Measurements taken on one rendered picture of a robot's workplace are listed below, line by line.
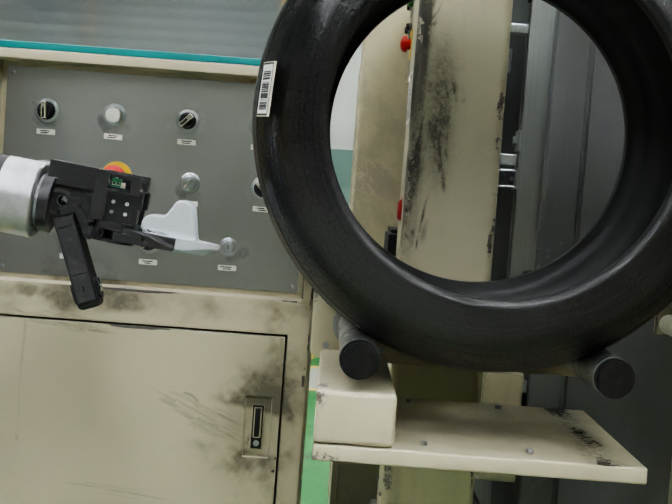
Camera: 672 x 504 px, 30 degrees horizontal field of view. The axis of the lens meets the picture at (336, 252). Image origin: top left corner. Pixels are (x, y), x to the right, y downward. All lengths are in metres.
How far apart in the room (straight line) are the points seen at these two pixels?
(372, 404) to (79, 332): 0.78
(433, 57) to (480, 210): 0.22
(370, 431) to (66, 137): 0.91
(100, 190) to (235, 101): 0.64
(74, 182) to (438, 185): 0.52
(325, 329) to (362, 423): 0.35
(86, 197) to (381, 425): 0.43
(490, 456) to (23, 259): 0.98
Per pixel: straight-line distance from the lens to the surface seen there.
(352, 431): 1.39
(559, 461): 1.42
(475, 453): 1.41
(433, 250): 1.74
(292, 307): 2.01
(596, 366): 1.41
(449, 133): 1.74
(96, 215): 1.46
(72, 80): 2.10
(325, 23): 1.37
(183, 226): 1.46
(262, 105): 1.38
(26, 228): 1.49
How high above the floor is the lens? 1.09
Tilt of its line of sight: 3 degrees down
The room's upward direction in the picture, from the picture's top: 4 degrees clockwise
